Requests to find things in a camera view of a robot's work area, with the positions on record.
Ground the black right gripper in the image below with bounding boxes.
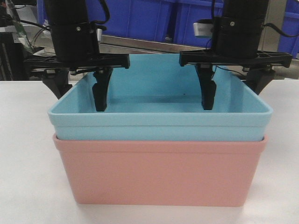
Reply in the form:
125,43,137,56
179,17,292,110

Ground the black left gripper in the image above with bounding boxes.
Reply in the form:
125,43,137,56
24,22,130,111

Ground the light blue plastic box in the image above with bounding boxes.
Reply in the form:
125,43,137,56
48,54,273,141

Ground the pink plastic box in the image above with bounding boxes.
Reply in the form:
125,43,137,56
53,137,267,207

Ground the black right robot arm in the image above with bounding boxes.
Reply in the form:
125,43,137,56
179,0,292,110

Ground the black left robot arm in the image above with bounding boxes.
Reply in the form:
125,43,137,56
24,0,130,101

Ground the large blue storage crate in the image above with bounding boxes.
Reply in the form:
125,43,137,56
37,0,175,42

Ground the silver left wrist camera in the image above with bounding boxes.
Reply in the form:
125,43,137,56
96,28,103,42

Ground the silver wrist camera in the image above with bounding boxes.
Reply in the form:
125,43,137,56
96,28,103,42
193,19,214,38

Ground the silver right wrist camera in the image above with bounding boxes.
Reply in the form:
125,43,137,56
193,19,214,38

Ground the stainless steel shelf frame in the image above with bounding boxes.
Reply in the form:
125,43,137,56
0,0,299,81

